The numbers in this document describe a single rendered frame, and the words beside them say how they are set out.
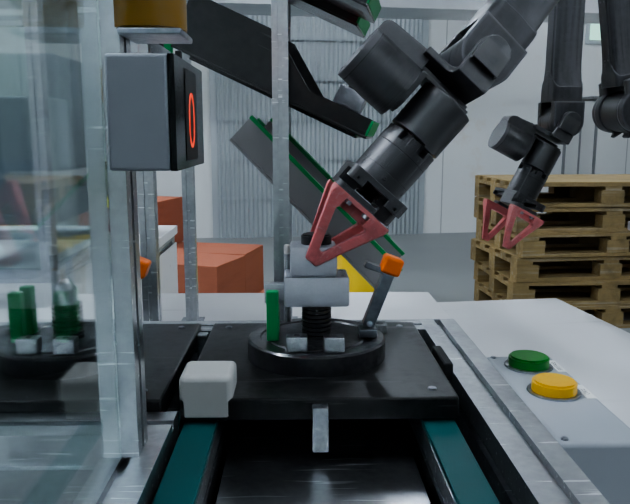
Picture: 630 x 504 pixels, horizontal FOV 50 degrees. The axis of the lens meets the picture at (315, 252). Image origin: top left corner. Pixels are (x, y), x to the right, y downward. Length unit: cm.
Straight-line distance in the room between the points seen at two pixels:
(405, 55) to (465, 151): 791
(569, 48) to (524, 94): 751
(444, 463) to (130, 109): 34
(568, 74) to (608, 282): 333
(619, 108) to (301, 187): 68
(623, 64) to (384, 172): 81
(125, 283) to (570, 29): 103
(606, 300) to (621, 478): 403
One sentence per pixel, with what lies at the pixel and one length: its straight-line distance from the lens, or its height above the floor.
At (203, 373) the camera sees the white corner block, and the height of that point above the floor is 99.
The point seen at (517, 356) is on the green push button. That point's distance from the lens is 72.
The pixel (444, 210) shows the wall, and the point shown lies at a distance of 854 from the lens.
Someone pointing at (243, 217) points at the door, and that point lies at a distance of 803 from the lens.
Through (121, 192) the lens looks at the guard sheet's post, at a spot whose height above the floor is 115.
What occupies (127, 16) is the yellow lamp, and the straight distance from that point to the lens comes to 48.
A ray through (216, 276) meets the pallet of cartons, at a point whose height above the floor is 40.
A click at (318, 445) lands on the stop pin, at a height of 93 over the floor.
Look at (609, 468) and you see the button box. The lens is 60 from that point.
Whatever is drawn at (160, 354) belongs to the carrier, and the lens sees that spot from 73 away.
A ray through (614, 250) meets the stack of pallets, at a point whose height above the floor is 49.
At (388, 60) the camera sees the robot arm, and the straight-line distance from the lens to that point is 65.
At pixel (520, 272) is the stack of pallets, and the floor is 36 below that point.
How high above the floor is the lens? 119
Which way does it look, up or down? 10 degrees down
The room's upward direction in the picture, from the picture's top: straight up
